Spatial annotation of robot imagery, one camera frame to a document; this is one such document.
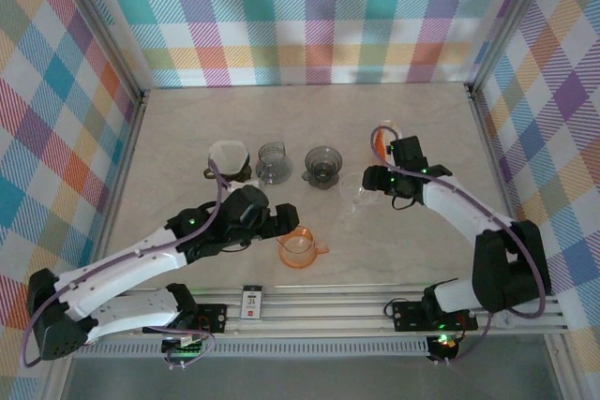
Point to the clear plastic coffee dripper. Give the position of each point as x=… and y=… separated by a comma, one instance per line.
x=354, y=189

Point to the orange filter holder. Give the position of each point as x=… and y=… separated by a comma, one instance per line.
x=382, y=149

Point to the orange plastic coffee server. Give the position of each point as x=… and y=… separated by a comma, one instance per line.
x=300, y=250

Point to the smoke grey coffee server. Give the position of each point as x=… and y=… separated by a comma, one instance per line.
x=272, y=161

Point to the dark grey coffee dripper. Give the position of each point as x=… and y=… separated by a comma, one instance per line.
x=322, y=158

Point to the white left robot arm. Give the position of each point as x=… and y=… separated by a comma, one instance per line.
x=122, y=259

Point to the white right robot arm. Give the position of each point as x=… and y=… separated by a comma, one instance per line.
x=511, y=269

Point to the white label card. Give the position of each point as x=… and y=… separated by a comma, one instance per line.
x=252, y=304

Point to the small controller board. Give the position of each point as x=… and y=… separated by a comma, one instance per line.
x=445, y=344
x=180, y=348

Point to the aluminium side rail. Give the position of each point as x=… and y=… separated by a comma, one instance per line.
x=497, y=161
x=124, y=156

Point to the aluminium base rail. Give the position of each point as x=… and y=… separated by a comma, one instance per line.
x=328, y=306

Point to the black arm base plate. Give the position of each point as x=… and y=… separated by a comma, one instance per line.
x=213, y=318
x=408, y=318

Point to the aluminium frame post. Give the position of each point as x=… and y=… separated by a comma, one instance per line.
x=100, y=30
x=511, y=20

